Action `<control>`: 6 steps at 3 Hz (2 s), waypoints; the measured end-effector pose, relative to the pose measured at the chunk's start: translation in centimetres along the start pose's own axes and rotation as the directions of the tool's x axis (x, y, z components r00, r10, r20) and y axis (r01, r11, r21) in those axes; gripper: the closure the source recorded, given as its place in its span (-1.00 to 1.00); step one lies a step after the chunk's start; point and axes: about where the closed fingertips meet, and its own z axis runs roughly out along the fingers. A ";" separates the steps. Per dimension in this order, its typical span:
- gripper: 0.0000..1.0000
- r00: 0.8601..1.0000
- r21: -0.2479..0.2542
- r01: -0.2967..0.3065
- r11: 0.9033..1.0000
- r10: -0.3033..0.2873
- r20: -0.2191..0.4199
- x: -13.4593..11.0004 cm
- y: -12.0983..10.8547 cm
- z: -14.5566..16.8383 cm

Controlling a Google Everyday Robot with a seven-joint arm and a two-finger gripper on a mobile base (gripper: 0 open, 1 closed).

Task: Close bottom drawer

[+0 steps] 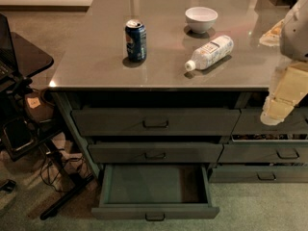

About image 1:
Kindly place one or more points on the grey drawer cabinet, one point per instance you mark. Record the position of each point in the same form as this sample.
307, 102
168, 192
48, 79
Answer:
96, 72

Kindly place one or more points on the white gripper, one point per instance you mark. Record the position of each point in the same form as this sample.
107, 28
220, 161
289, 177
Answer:
295, 33

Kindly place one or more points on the white ceramic bowl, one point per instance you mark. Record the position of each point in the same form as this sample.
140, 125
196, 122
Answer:
200, 19

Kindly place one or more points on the black laptop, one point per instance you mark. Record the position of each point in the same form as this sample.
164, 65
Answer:
8, 62

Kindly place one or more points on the black device under desk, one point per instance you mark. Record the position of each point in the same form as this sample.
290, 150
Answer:
17, 136

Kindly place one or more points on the drawer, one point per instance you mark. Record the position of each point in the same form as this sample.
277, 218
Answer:
155, 192
154, 150
257, 174
249, 123
259, 149
155, 121

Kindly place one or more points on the black side desk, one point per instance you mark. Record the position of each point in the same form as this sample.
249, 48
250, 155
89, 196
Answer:
40, 162

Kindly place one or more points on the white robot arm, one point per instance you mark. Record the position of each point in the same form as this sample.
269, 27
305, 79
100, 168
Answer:
291, 34

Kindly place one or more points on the white plastic bottle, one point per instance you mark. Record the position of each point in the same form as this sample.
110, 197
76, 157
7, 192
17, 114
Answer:
210, 53

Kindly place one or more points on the brown bag with label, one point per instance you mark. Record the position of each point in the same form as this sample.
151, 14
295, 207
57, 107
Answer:
39, 105

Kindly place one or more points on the blue soda can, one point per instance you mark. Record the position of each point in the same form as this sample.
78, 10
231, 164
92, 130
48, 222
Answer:
135, 34

